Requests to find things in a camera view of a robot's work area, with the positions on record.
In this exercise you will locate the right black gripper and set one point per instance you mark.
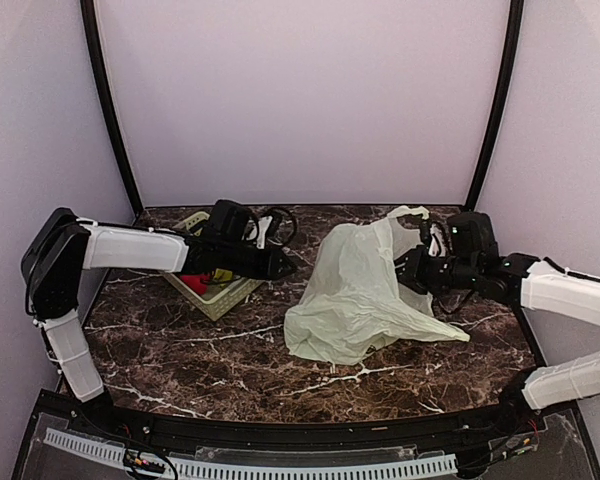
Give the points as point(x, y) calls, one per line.
point(413, 271)

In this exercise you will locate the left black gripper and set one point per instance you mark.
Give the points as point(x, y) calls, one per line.
point(270, 268)

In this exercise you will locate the yellow toy banana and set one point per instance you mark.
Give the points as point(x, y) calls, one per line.
point(222, 275)

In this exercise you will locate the light green plastic bag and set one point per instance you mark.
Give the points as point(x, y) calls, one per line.
point(353, 304)

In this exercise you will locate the red toy apple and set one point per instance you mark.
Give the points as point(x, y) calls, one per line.
point(196, 283)

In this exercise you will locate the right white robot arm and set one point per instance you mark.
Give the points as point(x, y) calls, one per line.
point(530, 283)

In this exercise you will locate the light green perforated basket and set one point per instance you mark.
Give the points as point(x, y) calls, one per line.
point(218, 299)

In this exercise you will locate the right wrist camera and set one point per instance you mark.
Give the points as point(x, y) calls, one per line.
point(464, 235)

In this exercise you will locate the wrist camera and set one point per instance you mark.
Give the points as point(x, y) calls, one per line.
point(464, 235)
point(232, 222)

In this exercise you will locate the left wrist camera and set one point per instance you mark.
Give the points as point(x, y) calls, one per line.
point(232, 222)

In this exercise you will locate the black front table rail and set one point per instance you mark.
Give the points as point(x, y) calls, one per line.
point(468, 433)

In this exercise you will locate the white slotted cable duct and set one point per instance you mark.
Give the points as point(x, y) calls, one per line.
point(224, 463)

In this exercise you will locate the right black frame post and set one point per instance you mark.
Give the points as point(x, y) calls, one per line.
point(500, 96)

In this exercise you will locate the black frame post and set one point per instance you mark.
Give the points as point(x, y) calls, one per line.
point(500, 96)
point(108, 109)

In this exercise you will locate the left black frame post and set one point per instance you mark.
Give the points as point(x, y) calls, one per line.
point(108, 109)

